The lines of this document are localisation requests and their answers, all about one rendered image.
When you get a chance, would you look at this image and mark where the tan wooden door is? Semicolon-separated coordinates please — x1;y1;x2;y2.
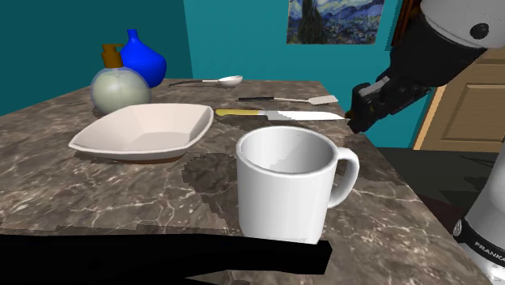
412;46;505;153

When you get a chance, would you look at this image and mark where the white mug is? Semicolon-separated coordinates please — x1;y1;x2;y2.
235;125;361;245

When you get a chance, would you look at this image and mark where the white square bowl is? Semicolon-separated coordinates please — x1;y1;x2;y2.
68;103;214;164

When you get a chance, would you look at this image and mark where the blue vase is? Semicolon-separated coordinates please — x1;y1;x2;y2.
119;28;168;89

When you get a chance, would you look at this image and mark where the round soap dispenser, brown pump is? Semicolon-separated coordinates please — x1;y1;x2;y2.
89;43;152;116

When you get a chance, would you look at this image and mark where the black flat object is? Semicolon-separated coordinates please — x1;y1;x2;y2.
0;233;333;285

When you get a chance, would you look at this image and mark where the brown marble table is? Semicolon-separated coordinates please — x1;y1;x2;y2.
0;79;494;285

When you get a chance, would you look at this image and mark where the black handled spatula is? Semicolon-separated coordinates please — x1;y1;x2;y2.
238;94;339;106

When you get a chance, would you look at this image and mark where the yellow handled knife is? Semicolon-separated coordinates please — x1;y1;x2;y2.
214;108;346;122

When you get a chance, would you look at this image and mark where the starry night wall picture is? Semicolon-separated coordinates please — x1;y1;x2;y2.
286;0;386;45

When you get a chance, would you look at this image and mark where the white spoon with black handle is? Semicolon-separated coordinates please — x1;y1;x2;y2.
168;74;244;88

